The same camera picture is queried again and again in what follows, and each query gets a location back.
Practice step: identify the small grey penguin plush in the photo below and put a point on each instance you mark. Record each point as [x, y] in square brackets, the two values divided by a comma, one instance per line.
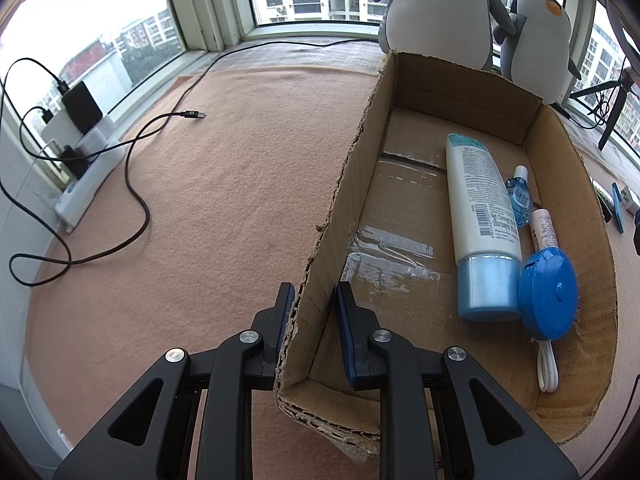
[540, 55]

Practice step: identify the colourful patterned stick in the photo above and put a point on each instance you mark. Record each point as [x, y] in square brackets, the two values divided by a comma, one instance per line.
[603, 202]

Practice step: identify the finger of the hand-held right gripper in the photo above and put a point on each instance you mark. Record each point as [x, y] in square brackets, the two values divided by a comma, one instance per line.
[637, 232]

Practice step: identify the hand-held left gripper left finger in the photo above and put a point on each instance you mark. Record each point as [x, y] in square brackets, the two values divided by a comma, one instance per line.
[280, 325]

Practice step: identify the white plug adapter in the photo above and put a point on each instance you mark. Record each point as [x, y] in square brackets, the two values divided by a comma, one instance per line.
[97, 142]

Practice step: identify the white power strip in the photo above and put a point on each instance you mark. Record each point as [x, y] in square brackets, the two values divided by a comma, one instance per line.
[85, 195]

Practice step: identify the blue round tape measure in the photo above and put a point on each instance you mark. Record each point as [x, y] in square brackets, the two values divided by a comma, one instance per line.
[545, 295]

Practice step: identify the white pink lip balm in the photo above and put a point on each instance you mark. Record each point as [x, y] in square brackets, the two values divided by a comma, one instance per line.
[542, 230]

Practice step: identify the large grey penguin plush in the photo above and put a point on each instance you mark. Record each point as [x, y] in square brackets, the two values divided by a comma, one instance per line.
[440, 20]

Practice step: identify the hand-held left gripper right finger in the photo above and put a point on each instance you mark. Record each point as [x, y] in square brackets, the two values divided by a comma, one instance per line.
[347, 330]

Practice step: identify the blue rectangular case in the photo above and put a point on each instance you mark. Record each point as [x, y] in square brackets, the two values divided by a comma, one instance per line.
[618, 207]

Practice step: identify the black power bank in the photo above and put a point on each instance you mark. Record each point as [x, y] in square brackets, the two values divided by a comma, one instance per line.
[82, 107]

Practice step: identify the white wall charger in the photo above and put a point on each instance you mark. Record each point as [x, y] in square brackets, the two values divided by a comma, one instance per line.
[631, 199]

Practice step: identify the white power bank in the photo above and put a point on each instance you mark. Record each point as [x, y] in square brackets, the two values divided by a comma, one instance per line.
[57, 127]

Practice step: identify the black tripod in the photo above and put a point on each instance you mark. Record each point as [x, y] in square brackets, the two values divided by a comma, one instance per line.
[616, 110]

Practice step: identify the white lotion tube blue cap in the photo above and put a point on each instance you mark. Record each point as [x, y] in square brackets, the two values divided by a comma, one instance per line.
[480, 210]

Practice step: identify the small blue bottle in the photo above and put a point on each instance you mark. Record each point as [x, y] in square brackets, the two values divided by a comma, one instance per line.
[520, 200]

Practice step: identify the black plug adapter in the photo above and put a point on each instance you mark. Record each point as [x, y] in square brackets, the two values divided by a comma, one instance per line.
[75, 162]

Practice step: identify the white window frame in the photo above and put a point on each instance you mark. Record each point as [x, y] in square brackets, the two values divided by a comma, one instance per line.
[220, 10]

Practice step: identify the brown cardboard box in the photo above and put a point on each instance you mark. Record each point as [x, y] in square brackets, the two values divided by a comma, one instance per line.
[400, 200]

